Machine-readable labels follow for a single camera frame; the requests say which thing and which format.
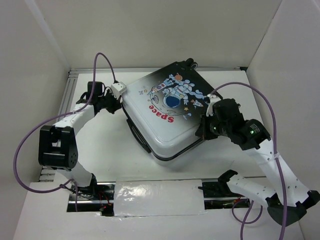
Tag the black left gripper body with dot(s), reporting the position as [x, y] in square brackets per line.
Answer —
[107, 101]

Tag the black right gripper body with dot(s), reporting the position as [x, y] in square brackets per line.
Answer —
[204, 127]

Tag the grey-lined suitcase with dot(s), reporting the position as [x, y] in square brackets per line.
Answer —
[164, 109]

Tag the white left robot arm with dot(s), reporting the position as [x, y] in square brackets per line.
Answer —
[57, 143]

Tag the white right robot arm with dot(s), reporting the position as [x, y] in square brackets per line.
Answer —
[287, 198]

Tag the white taped cover sheet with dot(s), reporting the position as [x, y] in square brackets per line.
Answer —
[158, 198]

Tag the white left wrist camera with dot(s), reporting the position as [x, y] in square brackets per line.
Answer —
[118, 89]

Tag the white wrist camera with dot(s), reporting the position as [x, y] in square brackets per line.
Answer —
[212, 100]
[118, 89]

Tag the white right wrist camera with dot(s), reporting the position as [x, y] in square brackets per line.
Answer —
[212, 100]

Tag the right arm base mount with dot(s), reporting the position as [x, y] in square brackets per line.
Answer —
[217, 196]

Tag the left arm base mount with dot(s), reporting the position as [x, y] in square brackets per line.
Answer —
[101, 202]

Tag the aluminium frame rail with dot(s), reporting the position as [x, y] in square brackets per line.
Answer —
[106, 146]

